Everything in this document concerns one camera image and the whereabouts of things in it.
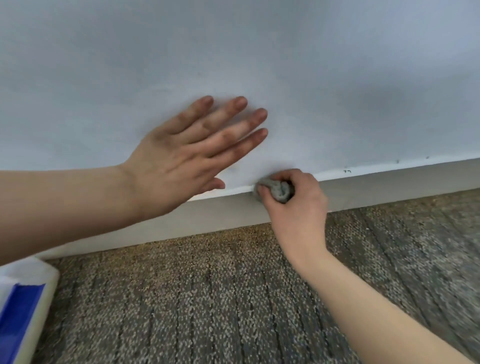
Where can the person's right thumb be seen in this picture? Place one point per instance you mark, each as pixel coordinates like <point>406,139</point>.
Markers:
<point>268,200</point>

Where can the person's left middle finger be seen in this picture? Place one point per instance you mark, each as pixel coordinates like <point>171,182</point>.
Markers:
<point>236,125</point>

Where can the person's left little finger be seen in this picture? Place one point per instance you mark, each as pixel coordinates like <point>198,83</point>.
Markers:
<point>193,111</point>

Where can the person's right hand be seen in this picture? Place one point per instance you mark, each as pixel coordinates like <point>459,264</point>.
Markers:
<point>300,221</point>

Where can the person's right forearm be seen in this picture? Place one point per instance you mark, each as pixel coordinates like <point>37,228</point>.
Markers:
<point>371,318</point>

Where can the grey cloth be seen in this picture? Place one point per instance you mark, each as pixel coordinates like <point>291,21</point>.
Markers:
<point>279,191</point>

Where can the white baseboard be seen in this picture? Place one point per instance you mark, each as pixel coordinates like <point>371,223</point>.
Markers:
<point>375,191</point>

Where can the person's left thumb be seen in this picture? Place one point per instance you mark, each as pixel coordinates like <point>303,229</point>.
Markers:
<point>213,184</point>

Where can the person's left forearm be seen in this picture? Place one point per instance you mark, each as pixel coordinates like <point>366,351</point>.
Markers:
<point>63,210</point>

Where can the white bottle with blue label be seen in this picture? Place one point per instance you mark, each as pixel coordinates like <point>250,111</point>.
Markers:
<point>22,311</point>

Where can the person's left hand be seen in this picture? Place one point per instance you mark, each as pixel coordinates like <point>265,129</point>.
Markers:
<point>170,168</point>

